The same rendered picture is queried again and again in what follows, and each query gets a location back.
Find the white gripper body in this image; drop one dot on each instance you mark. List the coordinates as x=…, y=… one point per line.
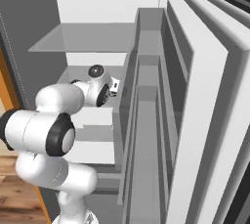
x=115, y=82

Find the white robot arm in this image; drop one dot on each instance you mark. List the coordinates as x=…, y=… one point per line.
x=39, y=130

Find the white fridge drawer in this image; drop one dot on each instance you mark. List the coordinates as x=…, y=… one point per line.
x=94, y=153
x=97, y=116

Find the glass fridge shelf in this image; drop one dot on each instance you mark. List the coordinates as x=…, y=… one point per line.
x=84, y=37

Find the grey fridge with white interior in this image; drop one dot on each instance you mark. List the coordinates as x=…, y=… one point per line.
x=97, y=3

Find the white fridge door with shelves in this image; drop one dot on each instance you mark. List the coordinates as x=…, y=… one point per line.
x=208, y=104

